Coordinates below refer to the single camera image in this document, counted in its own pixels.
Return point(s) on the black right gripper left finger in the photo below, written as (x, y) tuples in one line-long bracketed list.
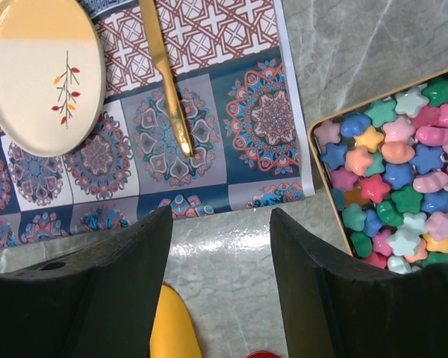
[(99, 301)]

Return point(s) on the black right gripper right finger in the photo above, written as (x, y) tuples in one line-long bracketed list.
[(334, 305)]

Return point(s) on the yellow plastic scoop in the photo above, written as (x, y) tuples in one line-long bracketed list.
[(173, 333)]

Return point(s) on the gold tin of opaque candies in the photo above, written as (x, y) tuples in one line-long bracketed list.
[(384, 164)]

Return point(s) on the red jar lid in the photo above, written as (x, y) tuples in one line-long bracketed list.
[(263, 354)]

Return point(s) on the cream and orange plate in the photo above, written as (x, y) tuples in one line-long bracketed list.
[(52, 75)]

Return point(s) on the patterned placemat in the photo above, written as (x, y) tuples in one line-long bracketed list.
[(233, 71)]

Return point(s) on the gold knife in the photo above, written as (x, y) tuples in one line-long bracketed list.
[(160, 61)]

